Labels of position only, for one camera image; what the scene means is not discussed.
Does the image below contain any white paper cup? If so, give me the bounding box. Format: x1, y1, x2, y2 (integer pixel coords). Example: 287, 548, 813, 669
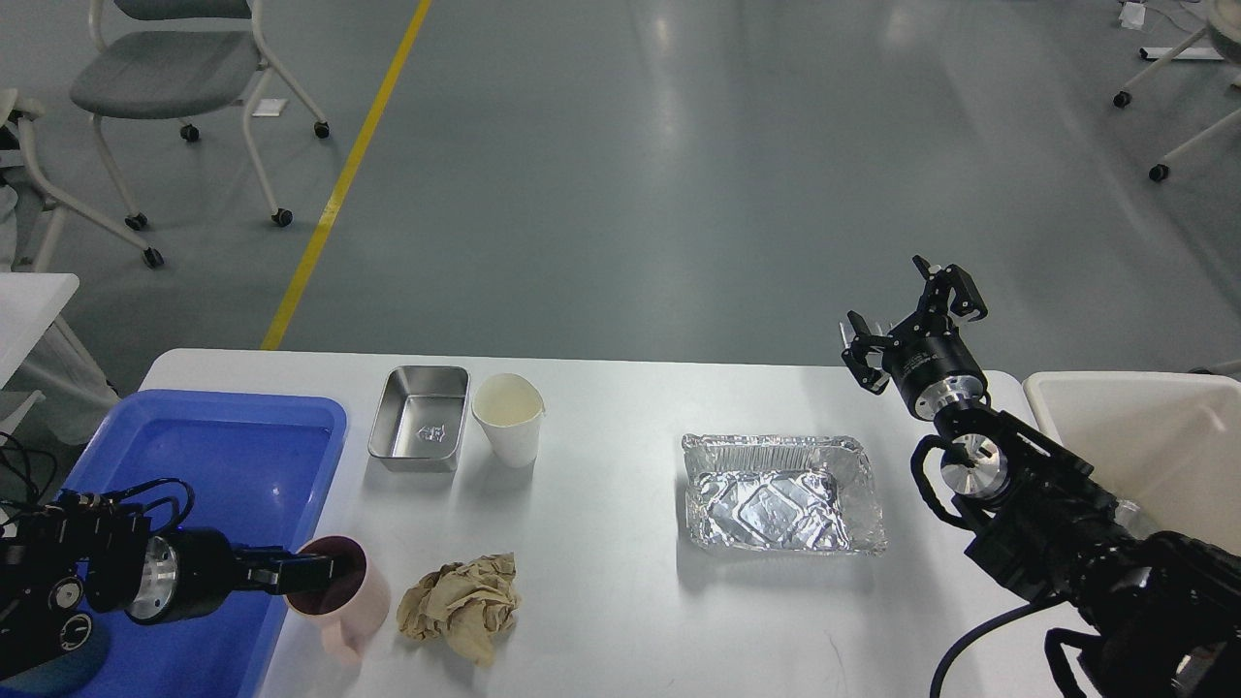
472, 374, 546, 468

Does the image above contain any white chair base right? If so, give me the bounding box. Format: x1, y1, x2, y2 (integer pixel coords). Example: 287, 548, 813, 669
1113, 0, 1241, 184

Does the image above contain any grey office chair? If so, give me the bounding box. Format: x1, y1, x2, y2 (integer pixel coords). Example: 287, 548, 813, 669
69, 1, 330, 233

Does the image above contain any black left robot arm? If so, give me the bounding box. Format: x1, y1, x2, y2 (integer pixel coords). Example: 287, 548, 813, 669
1, 478, 349, 681

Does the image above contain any pink mug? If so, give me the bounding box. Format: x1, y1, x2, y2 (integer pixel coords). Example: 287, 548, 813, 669
285, 535, 391, 664

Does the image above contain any white plastic bin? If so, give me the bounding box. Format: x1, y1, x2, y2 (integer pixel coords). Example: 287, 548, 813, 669
1023, 371, 1240, 554

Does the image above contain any black cables left edge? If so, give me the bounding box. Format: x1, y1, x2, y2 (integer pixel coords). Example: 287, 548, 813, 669
0, 431, 60, 510

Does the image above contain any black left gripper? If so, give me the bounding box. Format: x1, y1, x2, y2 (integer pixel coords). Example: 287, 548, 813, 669
124, 527, 340, 623

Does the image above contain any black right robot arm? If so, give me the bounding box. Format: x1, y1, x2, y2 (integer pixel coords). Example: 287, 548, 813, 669
841, 255, 1240, 697

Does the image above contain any crumpled brown paper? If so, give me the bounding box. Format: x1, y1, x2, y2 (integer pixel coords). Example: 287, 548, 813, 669
396, 551, 522, 668

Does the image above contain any blue yellow mug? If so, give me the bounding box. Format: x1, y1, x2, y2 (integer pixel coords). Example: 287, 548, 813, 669
1, 623, 112, 697

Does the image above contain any white side table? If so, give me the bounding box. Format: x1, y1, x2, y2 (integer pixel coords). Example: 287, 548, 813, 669
1, 272, 120, 445

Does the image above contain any stainless steel rectangular tray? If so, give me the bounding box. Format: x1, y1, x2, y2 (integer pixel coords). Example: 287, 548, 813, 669
367, 365, 469, 473

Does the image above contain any aluminium foil container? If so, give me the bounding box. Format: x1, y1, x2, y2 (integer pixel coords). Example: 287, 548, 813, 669
680, 433, 889, 556

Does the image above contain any blue plastic tray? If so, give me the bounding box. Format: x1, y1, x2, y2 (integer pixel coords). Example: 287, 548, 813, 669
0, 390, 347, 698

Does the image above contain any person in white clothes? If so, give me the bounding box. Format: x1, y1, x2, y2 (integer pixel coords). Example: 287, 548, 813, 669
0, 184, 19, 272

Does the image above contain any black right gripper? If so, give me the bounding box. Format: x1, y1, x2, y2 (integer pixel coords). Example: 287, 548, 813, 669
841, 255, 988, 424

